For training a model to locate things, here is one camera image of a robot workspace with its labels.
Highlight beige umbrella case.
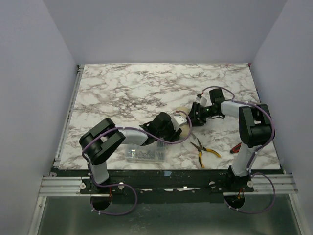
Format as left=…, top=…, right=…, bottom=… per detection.
left=176, top=106, right=190, bottom=139

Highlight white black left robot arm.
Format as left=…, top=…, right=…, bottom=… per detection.
left=79, top=112, right=186, bottom=184

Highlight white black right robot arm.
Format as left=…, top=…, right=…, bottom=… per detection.
left=188, top=86, right=275, bottom=177

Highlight clear plastic screw box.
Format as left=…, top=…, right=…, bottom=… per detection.
left=125, top=141, right=167, bottom=162

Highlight blue tape piece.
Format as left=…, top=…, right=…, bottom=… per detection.
left=164, top=170, right=172, bottom=177

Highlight red black screwdriver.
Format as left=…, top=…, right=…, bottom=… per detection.
left=230, top=143, right=242, bottom=154

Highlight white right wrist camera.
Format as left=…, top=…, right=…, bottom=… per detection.
left=196, top=93, right=207, bottom=107

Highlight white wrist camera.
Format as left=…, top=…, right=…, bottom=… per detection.
left=196, top=93, right=207, bottom=107
left=171, top=116, right=188, bottom=130

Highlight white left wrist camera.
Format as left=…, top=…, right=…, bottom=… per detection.
left=171, top=116, right=188, bottom=130

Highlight yellow handled pliers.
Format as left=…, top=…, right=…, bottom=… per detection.
left=191, top=138, right=221, bottom=169

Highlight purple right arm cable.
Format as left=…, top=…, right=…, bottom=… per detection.
left=197, top=86, right=276, bottom=214

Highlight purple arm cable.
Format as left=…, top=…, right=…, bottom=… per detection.
left=82, top=111, right=192, bottom=216
left=197, top=86, right=276, bottom=214

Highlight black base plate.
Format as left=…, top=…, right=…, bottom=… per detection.
left=49, top=169, right=286, bottom=207

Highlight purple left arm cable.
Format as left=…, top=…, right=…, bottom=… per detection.
left=82, top=111, right=192, bottom=216

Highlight aluminium left side rail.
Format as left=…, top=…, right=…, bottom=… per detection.
left=53, top=65, right=85, bottom=168

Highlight aluminium rail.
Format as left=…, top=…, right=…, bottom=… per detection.
left=53, top=65, right=85, bottom=168
left=39, top=176, right=90, bottom=197

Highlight aluminium front rail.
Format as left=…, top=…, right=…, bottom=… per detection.
left=39, top=176, right=90, bottom=197

